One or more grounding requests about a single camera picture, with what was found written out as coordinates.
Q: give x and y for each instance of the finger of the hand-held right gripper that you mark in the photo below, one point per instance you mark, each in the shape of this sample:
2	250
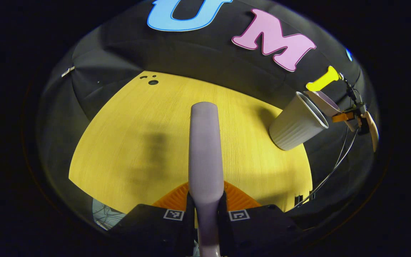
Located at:
343	116

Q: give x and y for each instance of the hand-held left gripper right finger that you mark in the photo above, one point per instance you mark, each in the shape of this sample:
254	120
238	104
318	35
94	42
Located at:
259	228

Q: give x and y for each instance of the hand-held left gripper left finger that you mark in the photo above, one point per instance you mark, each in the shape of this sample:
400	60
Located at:
155	228

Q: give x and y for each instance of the pink dustpan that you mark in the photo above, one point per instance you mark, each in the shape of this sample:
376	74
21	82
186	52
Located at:
325	101

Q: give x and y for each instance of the white ribbed garbage bin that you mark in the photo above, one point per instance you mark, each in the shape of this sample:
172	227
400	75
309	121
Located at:
294	125

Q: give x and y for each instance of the small pink broom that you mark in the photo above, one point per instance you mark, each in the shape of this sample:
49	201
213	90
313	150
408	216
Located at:
205	150

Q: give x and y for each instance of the wooden desktop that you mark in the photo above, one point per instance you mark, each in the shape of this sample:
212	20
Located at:
137	117

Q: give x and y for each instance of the black backdrop cloth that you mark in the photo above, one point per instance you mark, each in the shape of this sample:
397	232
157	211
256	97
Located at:
205	53

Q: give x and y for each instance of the white cloth clip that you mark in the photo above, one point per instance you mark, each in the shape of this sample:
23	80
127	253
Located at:
68	71

